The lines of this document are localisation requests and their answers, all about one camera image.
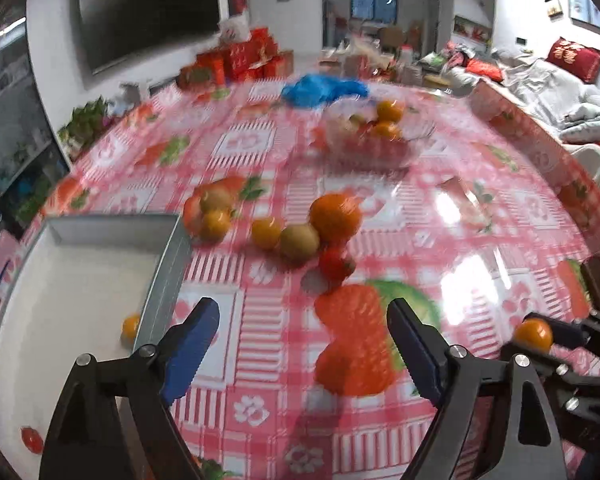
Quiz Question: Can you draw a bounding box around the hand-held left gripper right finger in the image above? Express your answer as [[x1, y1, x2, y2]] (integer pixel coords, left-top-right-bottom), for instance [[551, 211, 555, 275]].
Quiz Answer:
[[386, 299, 566, 480]]

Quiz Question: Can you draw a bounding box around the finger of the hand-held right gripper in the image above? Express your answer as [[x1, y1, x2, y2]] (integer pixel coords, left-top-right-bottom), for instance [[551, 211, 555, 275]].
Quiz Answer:
[[500, 342, 600, 426], [522, 311, 600, 356]]

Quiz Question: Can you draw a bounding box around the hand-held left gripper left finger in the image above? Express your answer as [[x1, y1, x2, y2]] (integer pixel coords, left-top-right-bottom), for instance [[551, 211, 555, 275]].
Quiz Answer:
[[39, 297, 221, 480]]

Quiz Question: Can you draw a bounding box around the small orange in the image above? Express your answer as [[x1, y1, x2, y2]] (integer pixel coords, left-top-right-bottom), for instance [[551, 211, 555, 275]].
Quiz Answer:
[[199, 210, 232, 241], [121, 314, 142, 346], [514, 318, 554, 353], [250, 216, 283, 250]]

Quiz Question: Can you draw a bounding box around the white grey-sided tray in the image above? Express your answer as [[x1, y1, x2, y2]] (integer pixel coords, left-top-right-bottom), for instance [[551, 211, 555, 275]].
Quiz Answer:
[[0, 212, 193, 480]]

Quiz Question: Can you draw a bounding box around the red tomato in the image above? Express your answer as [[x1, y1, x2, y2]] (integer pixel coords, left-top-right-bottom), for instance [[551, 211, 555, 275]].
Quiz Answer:
[[318, 246, 356, 283], [21, 426, 45, 453]]

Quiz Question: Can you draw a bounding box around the clear glass bowl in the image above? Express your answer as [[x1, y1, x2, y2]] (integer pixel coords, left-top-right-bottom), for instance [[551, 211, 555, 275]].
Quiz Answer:
[[322, 100, 436, 168]]

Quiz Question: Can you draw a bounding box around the red strawberry print tablecloth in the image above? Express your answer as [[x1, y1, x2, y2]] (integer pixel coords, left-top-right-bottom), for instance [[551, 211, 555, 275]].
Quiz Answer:
[[0, 80, 600, 480]]

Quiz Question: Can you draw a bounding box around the white chair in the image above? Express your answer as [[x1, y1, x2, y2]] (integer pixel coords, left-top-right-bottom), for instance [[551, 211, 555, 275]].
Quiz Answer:
[[562, 142, 600, 186]]

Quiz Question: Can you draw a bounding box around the grey sofa blanket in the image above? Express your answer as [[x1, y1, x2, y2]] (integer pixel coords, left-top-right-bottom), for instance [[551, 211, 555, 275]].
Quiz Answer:
[[495, 50, 600, 146]]

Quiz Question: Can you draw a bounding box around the green leafy plant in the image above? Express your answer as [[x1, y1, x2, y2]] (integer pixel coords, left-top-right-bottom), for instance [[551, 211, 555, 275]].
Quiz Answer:
[[57, 97, 116, 161]]

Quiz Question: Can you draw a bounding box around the red cushion gold print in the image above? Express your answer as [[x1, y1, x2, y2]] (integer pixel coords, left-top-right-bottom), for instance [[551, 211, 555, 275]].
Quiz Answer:
[[545, 36, 600, 84]]

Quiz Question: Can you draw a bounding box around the red cloth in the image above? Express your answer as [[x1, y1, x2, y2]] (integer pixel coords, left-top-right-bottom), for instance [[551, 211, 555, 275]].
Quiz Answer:
[[465, 57, 506, 83]]

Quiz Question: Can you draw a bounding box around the blue plastic bag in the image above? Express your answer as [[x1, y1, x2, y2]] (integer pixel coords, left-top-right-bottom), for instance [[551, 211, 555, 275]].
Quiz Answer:
[[281, 74, 371, 111]]

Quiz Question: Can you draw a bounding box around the glass door cabinet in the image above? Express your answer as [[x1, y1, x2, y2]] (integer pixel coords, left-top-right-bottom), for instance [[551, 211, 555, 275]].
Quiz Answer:
[[0, 25, 73, 221]]

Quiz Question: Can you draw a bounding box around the white bottle red cap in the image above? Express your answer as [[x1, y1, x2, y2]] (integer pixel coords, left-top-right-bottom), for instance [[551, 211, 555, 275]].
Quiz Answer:
[[397, 44, 422, 85]]

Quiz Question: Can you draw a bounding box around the stack of red gift boxes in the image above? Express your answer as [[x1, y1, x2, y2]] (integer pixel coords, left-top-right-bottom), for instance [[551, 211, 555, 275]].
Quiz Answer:
[[177, 27, 293, 92]]

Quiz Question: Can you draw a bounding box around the pile of clothes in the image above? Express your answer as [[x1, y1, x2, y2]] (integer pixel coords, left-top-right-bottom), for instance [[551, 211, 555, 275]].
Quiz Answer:
[[442, 42, 476, 68]]

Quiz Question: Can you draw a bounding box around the brown swivel chair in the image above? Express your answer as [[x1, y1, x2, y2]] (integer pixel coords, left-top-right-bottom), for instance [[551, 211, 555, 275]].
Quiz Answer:
[[377, 26, 406, 53]]

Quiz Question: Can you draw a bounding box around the white gift bag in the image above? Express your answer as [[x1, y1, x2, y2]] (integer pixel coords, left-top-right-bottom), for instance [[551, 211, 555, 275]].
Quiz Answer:
[[219, 15, 253, 43]]

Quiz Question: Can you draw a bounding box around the black television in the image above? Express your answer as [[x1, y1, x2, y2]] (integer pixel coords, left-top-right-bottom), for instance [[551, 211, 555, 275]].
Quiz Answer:
[[75, 0, 226, 76]]

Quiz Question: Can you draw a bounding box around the dark window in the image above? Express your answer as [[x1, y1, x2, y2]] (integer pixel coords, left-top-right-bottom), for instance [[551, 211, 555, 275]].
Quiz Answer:
[[350, 0, 399, 25]]

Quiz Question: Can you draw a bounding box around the wall poster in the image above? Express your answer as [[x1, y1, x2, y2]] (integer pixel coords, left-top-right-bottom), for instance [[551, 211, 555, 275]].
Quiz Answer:
[[452, 15, 493, 43]]

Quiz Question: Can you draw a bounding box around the framed wall picture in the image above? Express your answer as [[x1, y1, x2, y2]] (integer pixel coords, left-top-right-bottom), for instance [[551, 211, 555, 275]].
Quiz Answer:
[[567, 0, 600, 28]]

